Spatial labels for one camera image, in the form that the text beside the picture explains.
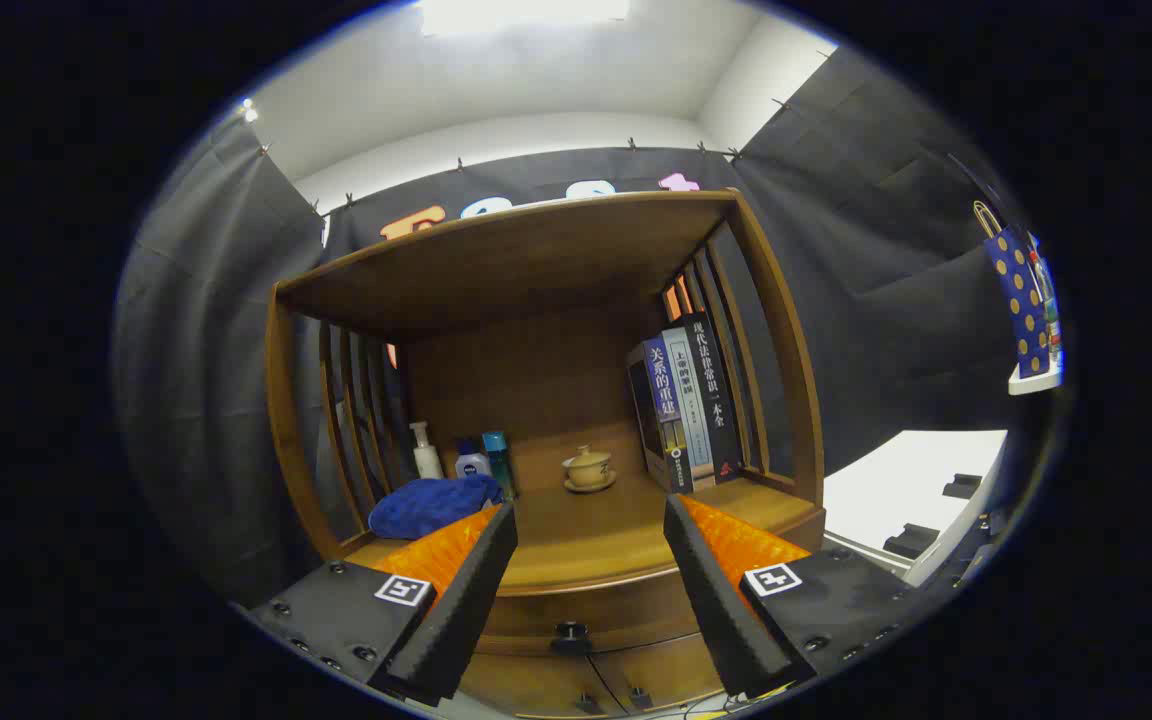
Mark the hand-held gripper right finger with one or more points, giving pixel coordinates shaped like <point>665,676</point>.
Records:
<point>711,590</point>

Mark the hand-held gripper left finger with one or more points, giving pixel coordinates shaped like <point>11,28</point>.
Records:
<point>471,590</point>

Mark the wooden drawer with black knob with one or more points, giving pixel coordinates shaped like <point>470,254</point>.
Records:
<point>596,605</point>

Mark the wooden cabinet door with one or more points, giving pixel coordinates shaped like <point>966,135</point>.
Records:
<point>526,685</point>
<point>661,670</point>

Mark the wooden countertop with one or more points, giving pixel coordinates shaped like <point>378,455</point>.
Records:
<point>586,540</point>

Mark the wooden cabinet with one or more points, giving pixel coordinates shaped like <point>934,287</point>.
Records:
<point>526,270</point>

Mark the blue towel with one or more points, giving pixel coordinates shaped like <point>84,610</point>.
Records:
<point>431,507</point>

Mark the white bottle with blue cap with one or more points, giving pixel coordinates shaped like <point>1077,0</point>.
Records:
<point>473,463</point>

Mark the teal bottle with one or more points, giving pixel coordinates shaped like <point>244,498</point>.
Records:
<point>498,460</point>

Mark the white pump bottle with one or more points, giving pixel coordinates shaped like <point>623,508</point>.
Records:
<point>426,460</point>

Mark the beige saucer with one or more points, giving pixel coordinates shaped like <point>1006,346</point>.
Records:
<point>591,488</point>

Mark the beige lidded tea cup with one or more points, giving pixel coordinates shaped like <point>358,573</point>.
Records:
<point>588,466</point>

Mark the black block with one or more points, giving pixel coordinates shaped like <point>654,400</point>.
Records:
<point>962,486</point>
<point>911,541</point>

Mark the white side table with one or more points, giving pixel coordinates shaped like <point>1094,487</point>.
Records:
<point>886,480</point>

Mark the blue dotted gift bag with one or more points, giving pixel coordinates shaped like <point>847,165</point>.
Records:
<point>1021,300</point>

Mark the ceiling light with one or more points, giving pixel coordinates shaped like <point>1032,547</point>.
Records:
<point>526,14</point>

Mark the white wall shelf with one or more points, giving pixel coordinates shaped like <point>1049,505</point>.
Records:
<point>1034,380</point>

